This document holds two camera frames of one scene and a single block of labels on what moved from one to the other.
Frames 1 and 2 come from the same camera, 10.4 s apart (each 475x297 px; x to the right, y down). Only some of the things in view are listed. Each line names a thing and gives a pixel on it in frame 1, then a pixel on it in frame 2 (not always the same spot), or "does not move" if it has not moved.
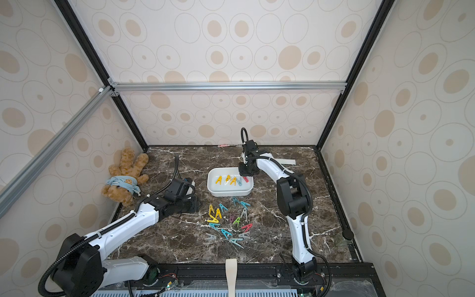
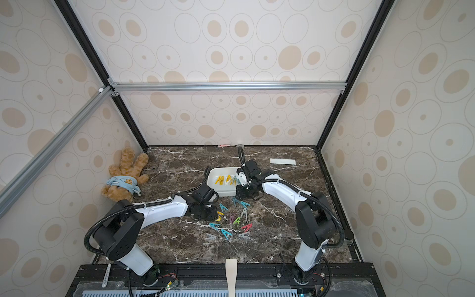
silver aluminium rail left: x=22 y=179 does not move
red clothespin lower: x=248 y=226 does not move
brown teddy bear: x=125 y=179 does not move
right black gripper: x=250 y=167 -> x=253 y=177
